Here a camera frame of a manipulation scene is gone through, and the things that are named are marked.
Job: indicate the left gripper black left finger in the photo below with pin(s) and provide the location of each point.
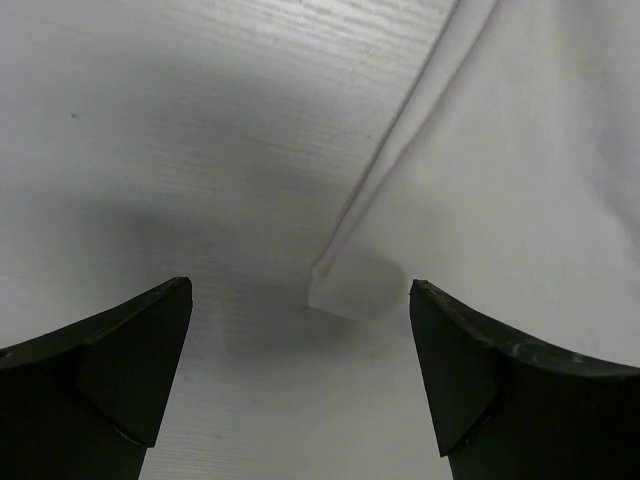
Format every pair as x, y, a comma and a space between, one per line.
87, 401

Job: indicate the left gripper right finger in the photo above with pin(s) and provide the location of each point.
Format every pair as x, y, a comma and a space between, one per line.
507, 405

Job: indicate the white t shirt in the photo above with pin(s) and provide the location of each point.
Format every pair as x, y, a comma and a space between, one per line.
510, 180

